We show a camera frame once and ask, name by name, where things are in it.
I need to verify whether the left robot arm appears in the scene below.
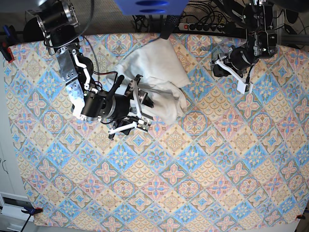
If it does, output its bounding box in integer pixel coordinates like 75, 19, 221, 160
211, 0, 277, 94

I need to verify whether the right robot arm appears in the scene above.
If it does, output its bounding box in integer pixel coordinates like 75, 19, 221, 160
25, 0, 154, 140

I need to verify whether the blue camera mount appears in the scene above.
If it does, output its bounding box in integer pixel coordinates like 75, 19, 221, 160
114, 0, 189, 15

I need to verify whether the black power strip red switch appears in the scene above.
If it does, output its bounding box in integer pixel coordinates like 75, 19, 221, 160
178, 23, 225, 33

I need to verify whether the orange clamp right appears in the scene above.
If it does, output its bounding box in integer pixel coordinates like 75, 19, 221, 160
296, 215, 306, 219

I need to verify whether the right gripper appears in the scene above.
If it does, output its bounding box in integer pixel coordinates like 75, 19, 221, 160
107, 74, 154, 140

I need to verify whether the patterned tablecloth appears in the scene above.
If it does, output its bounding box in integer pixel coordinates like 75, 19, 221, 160
4, 34, 309, 232

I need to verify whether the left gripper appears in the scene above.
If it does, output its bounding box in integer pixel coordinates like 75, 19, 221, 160
210, 54, 253, 94

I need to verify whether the white cabinet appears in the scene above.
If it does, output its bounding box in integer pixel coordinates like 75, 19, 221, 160
0, 58, 37, 232

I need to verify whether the white printed T-shirt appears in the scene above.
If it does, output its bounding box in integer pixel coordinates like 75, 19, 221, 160
114, 38, 190, 125

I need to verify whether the red blue clamp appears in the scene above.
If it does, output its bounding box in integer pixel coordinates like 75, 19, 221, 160
0, 25, 14, 63

